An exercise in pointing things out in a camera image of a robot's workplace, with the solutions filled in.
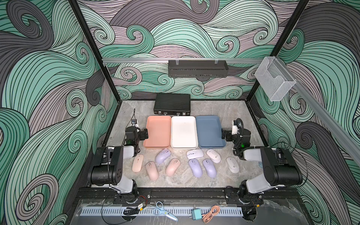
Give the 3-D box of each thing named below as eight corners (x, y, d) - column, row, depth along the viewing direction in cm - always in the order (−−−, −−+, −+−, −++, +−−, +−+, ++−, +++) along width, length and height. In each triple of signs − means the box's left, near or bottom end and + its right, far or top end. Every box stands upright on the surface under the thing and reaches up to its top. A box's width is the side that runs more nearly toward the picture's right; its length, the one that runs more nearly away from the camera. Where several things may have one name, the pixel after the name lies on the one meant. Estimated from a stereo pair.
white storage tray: (170, 149, 93) (169, 147, 91) (171, 118, 110) (171, 116, 108) (198, 149, 93) (199, 147, 91) (195, 118, 110) (195, 115, 108)
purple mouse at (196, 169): (195, 179, 81) (195, 178, 78) (188, 161, 88) (188, 159, 85) (203, 176, 82) (204, 174, 79) (195, 158, 89) (196, 157, 86)
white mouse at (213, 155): (216, 164, 86) (217, 163, 84) (205, 153, 91) (205, 151, 89) (222, 159, 88) (223, 157, 87) (210, 148, 93) (211, 146, 91)
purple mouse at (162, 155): (158, 165, 86) (158, 163, 84) (153, 159, 89) (152, 157, 86) (171, 154, 91) (171, 152, 88) (166, 148, 93) (166, 146, 91)
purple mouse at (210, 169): (208, 179, 81) (209, 178, 79) (201, 161, 88) (202, 159, 86) (217, 176, 82) (218, 175, 79) (209, 159, 89) (210, 157, 87)
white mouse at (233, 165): (229, 173, 83) (230, 171, 81) (225, 158, 89) (226, 156, 87) (239, 173, 83) (240, 171, 81) (235, 158, 89) (236, 156, 87)
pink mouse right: (163, 173, 83) (163, 172, 81) (173, 157, 89) (173, 156, 87) (171, 178, 81) (171, 177, 79) (181, 162, 87) (181, 160, 85)
